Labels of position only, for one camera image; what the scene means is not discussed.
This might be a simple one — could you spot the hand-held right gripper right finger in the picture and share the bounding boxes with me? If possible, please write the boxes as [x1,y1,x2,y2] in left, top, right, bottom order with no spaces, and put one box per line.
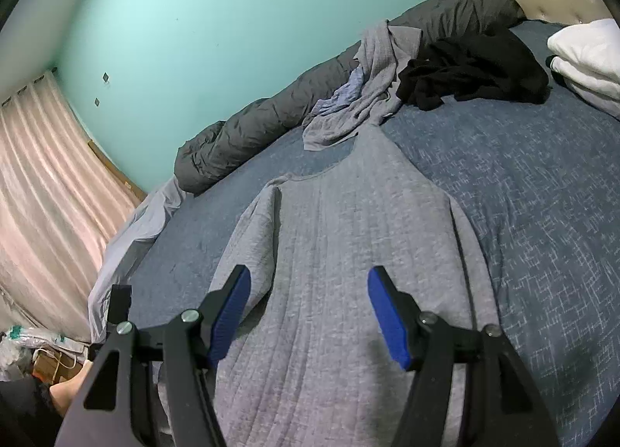
[367,265,563,447]

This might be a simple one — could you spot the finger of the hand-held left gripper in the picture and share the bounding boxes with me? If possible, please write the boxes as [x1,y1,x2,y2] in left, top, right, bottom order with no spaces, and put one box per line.
[107,285,133,332]

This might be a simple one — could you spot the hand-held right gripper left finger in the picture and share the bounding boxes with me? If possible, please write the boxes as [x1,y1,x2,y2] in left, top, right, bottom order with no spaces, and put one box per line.
[54,264,253,447]

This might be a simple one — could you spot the grey knit shirt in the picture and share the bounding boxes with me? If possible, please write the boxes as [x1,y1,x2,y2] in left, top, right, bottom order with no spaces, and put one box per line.
[160,124,499,447]

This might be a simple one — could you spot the person's left forearm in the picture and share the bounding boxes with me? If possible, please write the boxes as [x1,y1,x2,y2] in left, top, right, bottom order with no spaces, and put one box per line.
[0,376,64,447]

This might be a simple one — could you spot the person's left hand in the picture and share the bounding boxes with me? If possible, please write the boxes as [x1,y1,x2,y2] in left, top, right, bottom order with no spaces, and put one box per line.
[50,364,94,416]

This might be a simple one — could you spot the light grey sheet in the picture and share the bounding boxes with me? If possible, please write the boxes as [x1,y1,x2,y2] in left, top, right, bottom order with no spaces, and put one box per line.
[87,178,187,343]

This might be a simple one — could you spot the cardboard box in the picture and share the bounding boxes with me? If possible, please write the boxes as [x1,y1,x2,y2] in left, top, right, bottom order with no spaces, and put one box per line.
[31,345,88,387]

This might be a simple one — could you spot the clear plastic bags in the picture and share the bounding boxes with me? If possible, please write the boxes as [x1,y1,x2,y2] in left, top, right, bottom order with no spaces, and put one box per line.
[0,323,90,373]

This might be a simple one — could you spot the pink curtain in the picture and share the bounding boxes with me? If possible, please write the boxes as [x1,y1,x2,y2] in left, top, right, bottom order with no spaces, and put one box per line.
[0,69,141,343]

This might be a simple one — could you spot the bed with blue sheet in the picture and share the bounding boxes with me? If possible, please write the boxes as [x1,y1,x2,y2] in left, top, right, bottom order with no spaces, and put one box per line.
[123,21,620,447]

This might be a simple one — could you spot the dark grey rolled duvet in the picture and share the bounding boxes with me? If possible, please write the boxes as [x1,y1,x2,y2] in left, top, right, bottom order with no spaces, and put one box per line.
[174,0,529,195]

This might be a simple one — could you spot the blue striped cloth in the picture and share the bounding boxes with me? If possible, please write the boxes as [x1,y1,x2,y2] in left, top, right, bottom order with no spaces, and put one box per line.
[310,64,369,118]

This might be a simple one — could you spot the grey ribbed garment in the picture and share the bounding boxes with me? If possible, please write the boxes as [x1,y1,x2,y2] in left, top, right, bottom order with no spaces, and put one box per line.
[303,19,422,152]

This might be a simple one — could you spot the black crumpled garment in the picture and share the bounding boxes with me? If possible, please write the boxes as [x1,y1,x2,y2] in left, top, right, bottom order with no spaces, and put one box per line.
[396,30,550,111]

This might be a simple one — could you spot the pale folded garment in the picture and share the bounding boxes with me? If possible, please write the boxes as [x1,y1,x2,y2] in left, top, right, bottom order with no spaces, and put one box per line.
[552,57,620,118]

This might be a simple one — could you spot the wooden window frame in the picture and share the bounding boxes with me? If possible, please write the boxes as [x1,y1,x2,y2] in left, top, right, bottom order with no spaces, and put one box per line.
[87,138,147,203]

